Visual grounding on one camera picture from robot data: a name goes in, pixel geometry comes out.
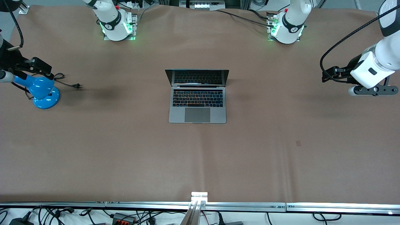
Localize black lamp power cord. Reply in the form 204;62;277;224
12;73;83;100

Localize aluminium table edge rail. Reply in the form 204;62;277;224
0;202;107;209
106;202;287;212
286;202;400;216

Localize thin black table cable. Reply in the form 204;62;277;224
228;15;275;28

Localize thick black braided cable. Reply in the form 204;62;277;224
216;9;275;22

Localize black looped floor cable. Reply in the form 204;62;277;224
312;212;342;225

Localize brown table cover sheet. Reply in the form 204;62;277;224
0;4;400;203

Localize black power adapter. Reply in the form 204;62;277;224
9;217;34;225

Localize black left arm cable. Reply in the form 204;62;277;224
320;5;400;84

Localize black tangled floor cable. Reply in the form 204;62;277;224
31;205;75;225

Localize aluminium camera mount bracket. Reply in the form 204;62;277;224
180;192;208;225

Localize grey laptop computer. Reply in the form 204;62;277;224
165;69;230;124

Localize grey connector box orange levers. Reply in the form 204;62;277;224
112;212;137;224

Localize metal rack with power strip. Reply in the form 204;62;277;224
179;0;226;10

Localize blue desk lamp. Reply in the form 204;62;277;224
12;74;61;110

